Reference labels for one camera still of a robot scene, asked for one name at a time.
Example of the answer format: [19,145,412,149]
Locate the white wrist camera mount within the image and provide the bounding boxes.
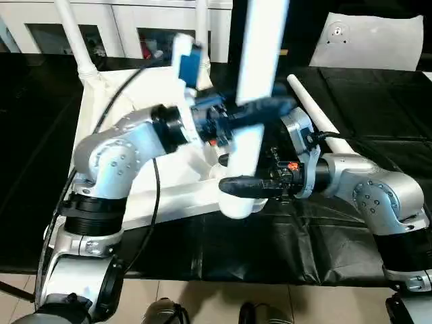
[169,33,205,146]
[279,109,322,200]

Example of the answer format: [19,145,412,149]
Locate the small bottles on shelf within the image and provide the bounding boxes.
[137,28,198,61]

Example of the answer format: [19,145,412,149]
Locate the black cabinet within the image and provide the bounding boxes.
[229,0,432,68]

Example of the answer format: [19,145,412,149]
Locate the dark right robot foot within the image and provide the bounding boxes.
[239,302,295,324]

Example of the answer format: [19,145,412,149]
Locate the white plastic bag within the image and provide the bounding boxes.
[308,11,425,72]

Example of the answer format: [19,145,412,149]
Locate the white cabinet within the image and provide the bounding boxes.
[0,0,234,62]

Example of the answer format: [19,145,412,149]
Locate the white plastic table top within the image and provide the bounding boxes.
[70,62,272,235]

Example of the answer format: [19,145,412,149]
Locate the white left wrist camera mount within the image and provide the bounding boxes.
[169,33,205,146]

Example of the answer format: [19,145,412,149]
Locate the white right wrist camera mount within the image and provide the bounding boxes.
[279,109,322,200]

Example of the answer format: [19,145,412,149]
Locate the black work mat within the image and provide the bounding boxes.
[0,53,432,288]

